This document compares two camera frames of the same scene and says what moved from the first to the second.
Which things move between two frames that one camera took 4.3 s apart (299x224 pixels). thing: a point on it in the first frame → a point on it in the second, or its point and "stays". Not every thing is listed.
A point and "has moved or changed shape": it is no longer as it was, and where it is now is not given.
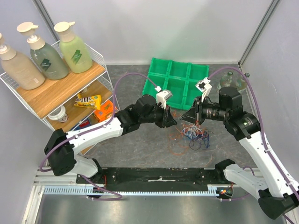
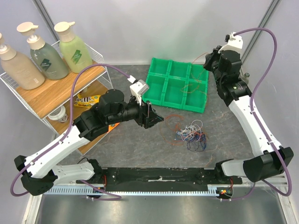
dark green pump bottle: (52, 66) stays
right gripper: (198, 111) → (209, 62)
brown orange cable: (177, 136) → (197, 80)
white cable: (192, 130) has moved or changed shape
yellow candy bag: (94, 101) stays
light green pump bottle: (74, 52) stays
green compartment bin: (181, 78) stays
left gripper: (167, 119) → (148, 116)
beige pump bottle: (21, 68) stays
